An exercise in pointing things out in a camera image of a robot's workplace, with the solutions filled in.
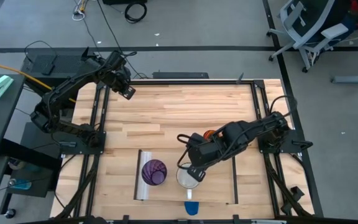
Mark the blue bottle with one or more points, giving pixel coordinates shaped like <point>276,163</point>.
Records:
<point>20,184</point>

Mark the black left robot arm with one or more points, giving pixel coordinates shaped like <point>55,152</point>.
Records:
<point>73,81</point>

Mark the grey mesh office chair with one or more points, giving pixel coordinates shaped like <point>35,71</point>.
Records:
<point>309,28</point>

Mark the black computer case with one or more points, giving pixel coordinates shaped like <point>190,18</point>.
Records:
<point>57,63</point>

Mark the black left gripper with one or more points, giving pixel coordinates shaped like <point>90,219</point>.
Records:
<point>118,77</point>

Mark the black flat bar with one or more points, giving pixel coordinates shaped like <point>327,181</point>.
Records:
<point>180,75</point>

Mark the orange translucent cup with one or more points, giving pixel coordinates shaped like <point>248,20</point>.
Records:
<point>209,134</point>

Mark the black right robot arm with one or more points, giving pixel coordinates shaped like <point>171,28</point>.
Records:
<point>259,127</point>

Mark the grey desk foot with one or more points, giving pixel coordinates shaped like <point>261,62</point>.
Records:
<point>356,77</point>

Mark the mint green stapler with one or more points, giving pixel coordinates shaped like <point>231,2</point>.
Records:
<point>0,86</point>

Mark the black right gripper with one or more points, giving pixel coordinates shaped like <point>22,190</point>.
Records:
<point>205,151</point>

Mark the purple translucent cup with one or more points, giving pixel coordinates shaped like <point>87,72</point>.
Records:
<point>154,172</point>

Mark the blue cup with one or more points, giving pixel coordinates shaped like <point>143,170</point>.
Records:
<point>191,208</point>

